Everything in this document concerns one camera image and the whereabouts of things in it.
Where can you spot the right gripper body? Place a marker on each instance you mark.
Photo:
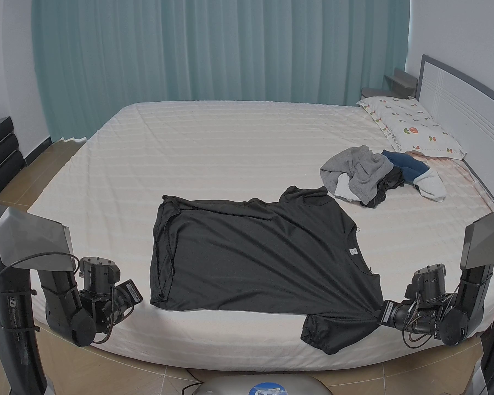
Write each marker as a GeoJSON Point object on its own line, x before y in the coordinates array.
{"type": "Point", "coordinates": [395, 314]}

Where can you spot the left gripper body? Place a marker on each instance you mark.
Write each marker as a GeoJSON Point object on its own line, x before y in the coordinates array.
{"type": "Point", "coordinates": [127, 296]}

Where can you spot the black T-shirt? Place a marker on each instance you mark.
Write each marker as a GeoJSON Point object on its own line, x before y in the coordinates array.
{"type": "Point", "coordinates": [251, 261]}

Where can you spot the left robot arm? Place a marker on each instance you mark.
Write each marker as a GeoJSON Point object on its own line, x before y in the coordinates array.
{"type": "Point", "coordinates": [33, 228]}

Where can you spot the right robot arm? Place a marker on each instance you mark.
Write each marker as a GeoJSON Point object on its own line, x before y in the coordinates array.
{"type": "Point", "coordinates": [485, 237]}

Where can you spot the pile of clothes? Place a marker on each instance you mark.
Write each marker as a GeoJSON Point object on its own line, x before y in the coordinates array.
{"type": "Point", "coordinates": [362, 171]}

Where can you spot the bed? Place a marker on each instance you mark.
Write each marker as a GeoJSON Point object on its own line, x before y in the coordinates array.
{"type": "Point", "coordinates": [230, 150]}

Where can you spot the black chest of drawers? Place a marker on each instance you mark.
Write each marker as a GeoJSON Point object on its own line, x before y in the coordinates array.
{"type": "Point", "coordinates": [0, 159]}

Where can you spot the white printed pillow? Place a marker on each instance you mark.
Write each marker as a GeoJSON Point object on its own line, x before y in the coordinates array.
{"type": "Point", "coordinates": [411, 126]}

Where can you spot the grey bedside table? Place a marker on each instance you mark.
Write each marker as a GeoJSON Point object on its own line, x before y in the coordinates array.
{"type": "Point", "coordinates": [399, 80]}

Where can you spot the blue-green curtain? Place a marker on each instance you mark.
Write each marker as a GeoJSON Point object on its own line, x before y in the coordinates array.
{"type": "Point", "coordinates": [210, 35]}

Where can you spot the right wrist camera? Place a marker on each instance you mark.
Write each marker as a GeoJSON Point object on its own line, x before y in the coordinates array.
{"type": "Point", "coordinates": [410, 293]}

